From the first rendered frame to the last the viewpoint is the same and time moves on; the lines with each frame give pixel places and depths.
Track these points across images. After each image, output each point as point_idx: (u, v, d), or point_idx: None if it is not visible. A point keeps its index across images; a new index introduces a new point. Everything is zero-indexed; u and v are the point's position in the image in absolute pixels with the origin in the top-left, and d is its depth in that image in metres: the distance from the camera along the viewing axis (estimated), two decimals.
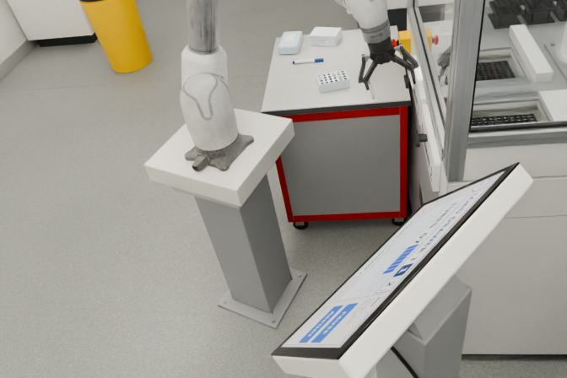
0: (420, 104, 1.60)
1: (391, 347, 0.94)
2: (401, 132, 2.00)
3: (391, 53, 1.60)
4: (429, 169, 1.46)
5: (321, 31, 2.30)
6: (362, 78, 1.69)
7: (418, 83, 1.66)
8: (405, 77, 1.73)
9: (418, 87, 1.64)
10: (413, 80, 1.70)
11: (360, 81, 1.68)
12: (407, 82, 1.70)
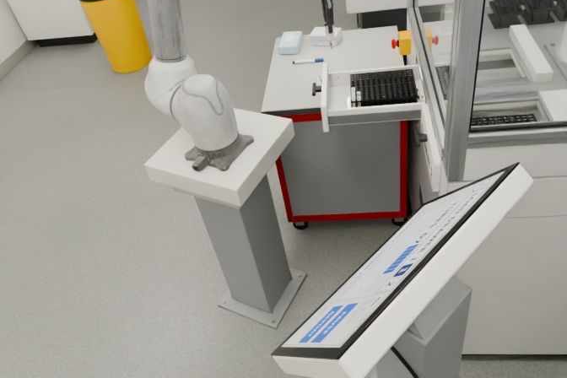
0: (321, 111, 1.65)
1: (391, 347, 0.94)
2: (401, 132, 2.00)
3: None
4: (429, 169, 1.46)
5: (321, 31, 2.30)
6: None
7: (322, 90, 1.71)
8: (313, 84, 1.78)
9: (321, 94, 1.69)
10: (320, 88, 1.76)
11: (323, 16, 1.89)
12: (314, 89, 1.75)
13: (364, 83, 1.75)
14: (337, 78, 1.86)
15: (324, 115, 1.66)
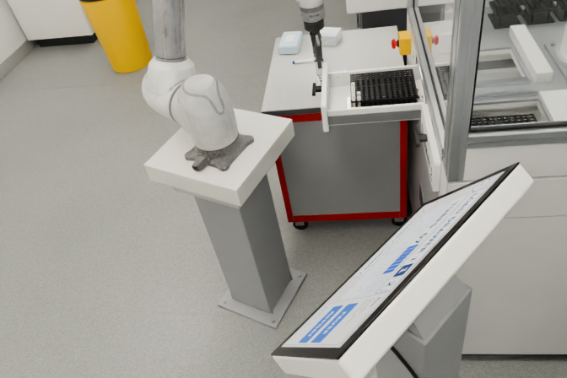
0: (321, 111, 1.65)
1: (391, 347, 0.94)
2: (401, 132, 2.00)
3: (313, 37, 1.87)
4: (429, 169, 1.46)
5: (321, 31, 2.30)
6: None
7: (322, 90, 1.71)
8: (313, 84, 1.78)
9: (321, 94, 1.69)
10: (320, 88, 1.76)
11: (313, 51, 1.98)
12: (314, 89, 1.75)
13: (364, 83, 1.75)
14: (337, 78, 1.86)
15: (324, 115, 1.66)
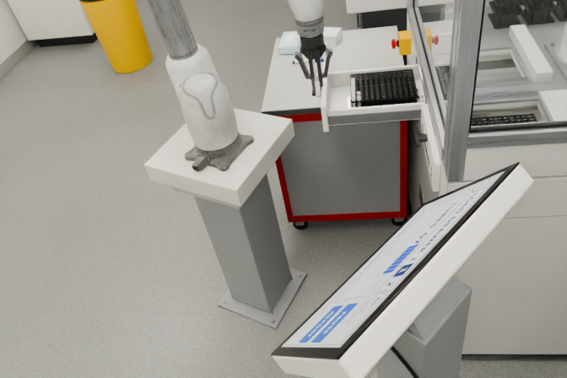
0: (321, 111, 1.65)
1: (391, 347, 0.94)
2: (401, 132, 2.00)
3: (321, 51, 1.62)
4: (429, 169, 1.46)
5: None
6: (310, 74, 1.70)
7: (322, 90, 1.71)
8: None
9: (321, 94, 1.69)
10: (320, 88, 1.76)
11: (307, 77, 1.69)
12: (314, 89, 1.75)
13: (364, 83, 1.75)
14: (337, 78, 1.86)
15: (324, 115, 1.66)
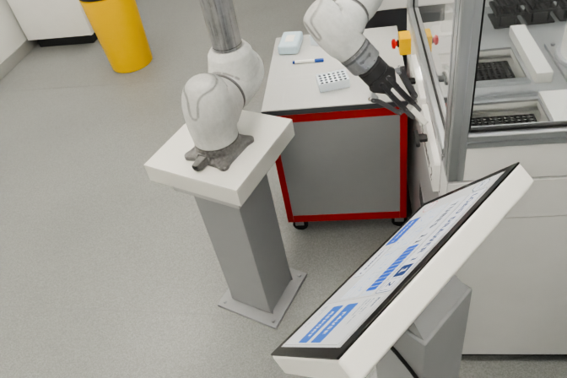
0: (420, 104, 1.60)
1: (391, 347, 0.94)
2: (401, 132, 2.00)
3: (392, 72, 1.31)
4: (429, 169, 1.46)
5: None
6: (399, 109, 1.36)
7: (418, 83, 1.66)
8: None
9: (418, 87, 1.64)
10: (413, 80, 1.70)
11: (399, 112, 1.35)
12: None
13: None
14: None
15: None
